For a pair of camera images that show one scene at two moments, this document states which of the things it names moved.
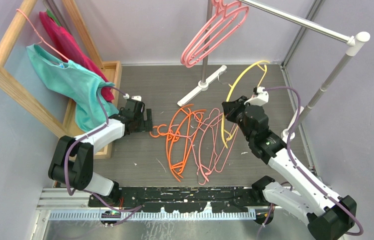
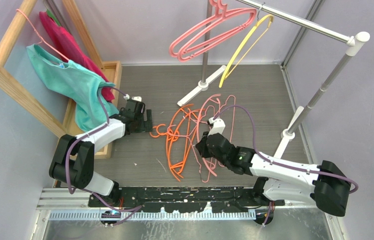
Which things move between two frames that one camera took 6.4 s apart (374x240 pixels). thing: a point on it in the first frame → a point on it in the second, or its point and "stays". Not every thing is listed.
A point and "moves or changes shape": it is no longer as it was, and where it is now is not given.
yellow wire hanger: [264, 63] → [269, 25]
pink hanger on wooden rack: [40, 37] stays
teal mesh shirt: [69, 80] stays
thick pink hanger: [226, 25] moves or changes shape
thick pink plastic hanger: [224, 16] moves or changes shape
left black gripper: [145, 125] stays
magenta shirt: [61, 40] stays
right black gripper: [230, 108] → [203, 146]
